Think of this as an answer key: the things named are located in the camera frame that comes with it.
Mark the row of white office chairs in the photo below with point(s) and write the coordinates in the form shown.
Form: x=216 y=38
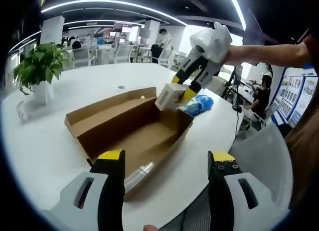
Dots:
x=83 y=56

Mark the blue framed wall display board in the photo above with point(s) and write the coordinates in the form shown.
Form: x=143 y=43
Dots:
x=296 y=91

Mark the green potted plant white pot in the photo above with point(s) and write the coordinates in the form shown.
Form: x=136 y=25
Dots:
x=42 y=64

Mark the small white carton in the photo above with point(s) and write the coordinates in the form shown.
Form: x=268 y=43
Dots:
x=169 y=97

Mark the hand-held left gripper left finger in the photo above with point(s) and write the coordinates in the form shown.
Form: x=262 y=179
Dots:
x=112 y=191

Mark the long ceiling light strip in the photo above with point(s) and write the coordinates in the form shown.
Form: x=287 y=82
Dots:
x=112 y=2

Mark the wall display screens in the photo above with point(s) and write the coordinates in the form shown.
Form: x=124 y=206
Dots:
x=124 y=30

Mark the small clear glass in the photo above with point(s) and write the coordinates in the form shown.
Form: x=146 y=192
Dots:
x=23 y=112

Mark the blue tissue soft pack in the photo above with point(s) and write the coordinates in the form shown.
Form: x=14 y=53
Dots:
x=205 y=102

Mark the grey mesh office chair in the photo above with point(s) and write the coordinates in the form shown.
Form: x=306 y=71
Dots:
x=264 y=161

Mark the brown cardboard shoe box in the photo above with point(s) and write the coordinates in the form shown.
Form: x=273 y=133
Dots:
x=112 y=121

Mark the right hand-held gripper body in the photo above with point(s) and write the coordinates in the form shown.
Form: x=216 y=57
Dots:
x=214 y=44

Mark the person's brown shirt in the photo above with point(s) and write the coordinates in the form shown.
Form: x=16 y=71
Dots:
x=306 y=146

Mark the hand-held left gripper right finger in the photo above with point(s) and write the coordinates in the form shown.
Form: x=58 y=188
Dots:
x=221 y=191

